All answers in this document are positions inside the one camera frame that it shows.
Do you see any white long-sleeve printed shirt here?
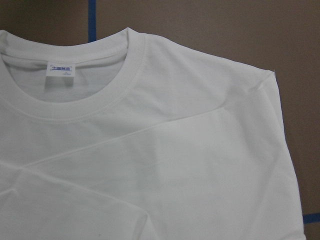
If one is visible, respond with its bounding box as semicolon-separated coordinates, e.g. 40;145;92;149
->
0;28;305;240

